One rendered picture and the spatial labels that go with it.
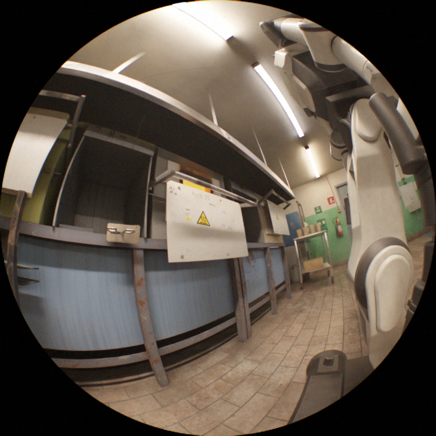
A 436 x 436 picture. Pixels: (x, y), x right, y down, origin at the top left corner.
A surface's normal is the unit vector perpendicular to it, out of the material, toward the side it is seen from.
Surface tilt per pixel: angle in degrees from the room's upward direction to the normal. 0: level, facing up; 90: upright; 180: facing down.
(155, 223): 90
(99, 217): 90
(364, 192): 90
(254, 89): 180
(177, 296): 90
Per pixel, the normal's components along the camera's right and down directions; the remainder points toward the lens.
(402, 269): -0.63, -0.16
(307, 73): -0.96, 0.22
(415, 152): -0.82, -0.13
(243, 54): 0.12, 0.95
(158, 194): 0.71, -0.29
